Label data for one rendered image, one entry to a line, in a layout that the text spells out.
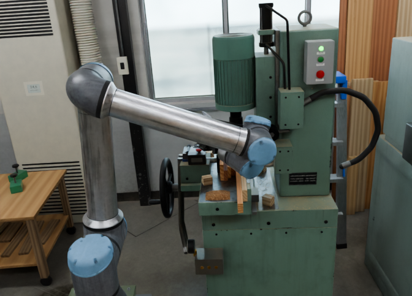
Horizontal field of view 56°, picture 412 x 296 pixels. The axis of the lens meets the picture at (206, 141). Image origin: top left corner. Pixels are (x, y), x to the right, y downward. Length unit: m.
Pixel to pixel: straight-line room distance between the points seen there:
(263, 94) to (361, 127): 1.52
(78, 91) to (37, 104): 1.88
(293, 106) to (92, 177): 0.79
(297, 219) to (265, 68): 0.65
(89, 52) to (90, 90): 1.80
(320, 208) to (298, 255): 0.24
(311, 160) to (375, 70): 1.56
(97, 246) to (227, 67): 0.84
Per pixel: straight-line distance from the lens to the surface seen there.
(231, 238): 1.75
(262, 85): 1.63
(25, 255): 2.83
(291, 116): 1.55
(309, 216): 1.72
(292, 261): 1.85
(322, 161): 1.74
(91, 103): 1.16
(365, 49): 3.09
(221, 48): 1.60
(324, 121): 1.68
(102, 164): 1.38
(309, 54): 1.53
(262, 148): 1.18
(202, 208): 1.57
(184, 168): 1.75
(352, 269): 2.73
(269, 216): 1.70
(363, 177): 3.20
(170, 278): 2.62
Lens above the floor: 1.67
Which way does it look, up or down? 21 degrees down
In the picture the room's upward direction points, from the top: 4 degrees counter-clockwise
